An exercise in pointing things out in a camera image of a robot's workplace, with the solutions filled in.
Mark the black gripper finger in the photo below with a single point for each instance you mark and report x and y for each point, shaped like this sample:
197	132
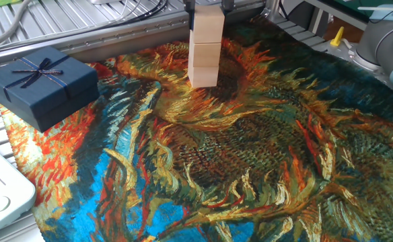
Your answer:
227	5
189	10

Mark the light wooden cube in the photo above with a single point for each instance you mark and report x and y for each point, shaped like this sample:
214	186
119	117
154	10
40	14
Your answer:
203	77
205	55
207	25

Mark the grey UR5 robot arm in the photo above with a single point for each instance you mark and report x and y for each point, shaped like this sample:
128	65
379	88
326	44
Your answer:
385	43

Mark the sunflower painting cloth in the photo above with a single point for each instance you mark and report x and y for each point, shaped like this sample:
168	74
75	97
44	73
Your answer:
250	168

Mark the navy gift box with ribbon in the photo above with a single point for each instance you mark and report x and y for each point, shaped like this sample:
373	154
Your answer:
41	87

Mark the white plastic device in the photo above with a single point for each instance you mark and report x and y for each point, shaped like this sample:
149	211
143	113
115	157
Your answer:
1	188

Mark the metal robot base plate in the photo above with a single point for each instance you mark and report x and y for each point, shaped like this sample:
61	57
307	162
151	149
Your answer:
361	65

